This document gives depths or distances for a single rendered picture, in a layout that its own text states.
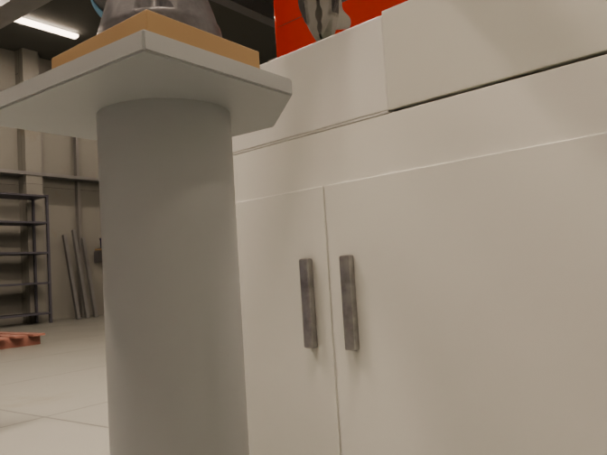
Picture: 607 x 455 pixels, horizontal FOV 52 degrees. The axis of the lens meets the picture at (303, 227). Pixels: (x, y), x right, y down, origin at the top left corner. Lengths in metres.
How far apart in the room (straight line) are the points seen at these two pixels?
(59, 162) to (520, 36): 11.98
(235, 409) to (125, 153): 0.31
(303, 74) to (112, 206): 0.43
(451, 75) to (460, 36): 0.05
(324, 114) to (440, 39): 0.22
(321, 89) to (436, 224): 0.30
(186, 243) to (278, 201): 0.37
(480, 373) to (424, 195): 0.24
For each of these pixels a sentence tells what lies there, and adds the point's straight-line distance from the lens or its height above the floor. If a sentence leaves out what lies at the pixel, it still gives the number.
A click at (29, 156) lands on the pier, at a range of 12.00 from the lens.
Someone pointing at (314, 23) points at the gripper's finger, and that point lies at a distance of 1.08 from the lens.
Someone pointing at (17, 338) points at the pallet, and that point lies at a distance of 7.17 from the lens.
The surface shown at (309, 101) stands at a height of 0.87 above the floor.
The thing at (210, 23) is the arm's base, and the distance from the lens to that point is 0.78.
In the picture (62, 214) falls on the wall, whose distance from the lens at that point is 12.46.
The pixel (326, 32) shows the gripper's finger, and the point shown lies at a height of 0.99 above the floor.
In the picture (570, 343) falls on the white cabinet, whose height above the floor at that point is 0.50.
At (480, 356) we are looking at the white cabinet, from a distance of 0.82.
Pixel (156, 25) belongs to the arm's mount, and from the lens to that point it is 0.71.
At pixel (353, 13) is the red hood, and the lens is 1.77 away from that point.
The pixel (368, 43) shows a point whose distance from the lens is 0.95.
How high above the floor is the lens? 0.60
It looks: 4 degrees up
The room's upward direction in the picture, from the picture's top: 4 degrees counter-clockwise
